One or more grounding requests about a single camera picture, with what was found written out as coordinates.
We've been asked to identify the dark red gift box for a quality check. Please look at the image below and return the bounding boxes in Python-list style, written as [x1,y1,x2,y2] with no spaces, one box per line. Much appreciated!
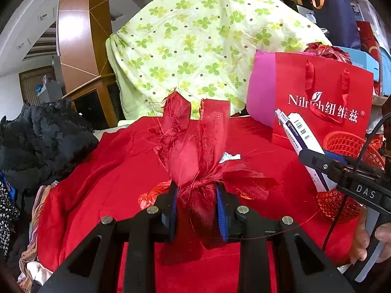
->
[357,21,382,95]

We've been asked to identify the person's right hand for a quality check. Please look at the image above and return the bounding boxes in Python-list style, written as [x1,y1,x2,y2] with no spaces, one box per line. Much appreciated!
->
[349,207,391,265]

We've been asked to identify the white blue toothpaste box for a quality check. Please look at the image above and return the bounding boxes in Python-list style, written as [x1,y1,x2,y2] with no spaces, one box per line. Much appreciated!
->
[275,108,337,192]

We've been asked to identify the red Nilrich paper bag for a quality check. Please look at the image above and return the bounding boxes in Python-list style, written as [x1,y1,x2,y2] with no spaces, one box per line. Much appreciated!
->
[274,52,374,144]

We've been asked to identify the black ruffled garment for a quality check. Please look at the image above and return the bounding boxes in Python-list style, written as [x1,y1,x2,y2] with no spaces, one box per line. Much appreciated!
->
[1,99,98,192]

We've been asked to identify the green clover patterned quilt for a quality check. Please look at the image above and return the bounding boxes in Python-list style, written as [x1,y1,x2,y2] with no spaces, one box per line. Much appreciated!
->
[105,0,328,120]

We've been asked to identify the red satin cloth bundle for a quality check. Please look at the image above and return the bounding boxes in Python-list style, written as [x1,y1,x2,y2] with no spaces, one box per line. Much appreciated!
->
[154,91,278,249]

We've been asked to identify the red crinkled plastic bag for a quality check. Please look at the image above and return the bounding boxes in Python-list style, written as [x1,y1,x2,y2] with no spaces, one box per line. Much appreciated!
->
[304,42,352,64]

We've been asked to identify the red plastic mesh basket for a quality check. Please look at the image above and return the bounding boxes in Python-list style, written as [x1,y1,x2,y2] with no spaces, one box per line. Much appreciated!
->
[316,131,385,222]

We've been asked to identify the light blue cardboard box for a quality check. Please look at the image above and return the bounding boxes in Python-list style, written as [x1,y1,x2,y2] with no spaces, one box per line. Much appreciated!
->
[339,46,380,82]

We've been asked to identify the navy blue bag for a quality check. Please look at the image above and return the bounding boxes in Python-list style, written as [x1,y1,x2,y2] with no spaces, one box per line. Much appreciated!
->
[312,0,361,50]

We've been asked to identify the red bed blanket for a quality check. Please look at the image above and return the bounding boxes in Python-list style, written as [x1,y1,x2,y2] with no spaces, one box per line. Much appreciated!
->
[37,117,356,292]

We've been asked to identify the pile of folded clothes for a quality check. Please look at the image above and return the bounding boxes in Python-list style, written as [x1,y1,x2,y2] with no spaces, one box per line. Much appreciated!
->
[1,175,58,292]

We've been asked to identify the brown wooden headboard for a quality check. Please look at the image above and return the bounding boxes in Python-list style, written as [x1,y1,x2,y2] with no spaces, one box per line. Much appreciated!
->
[56,0,119,128]

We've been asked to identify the white paper scrap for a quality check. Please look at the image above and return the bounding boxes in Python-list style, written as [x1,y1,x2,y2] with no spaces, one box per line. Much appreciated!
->
[219,151,241,163]

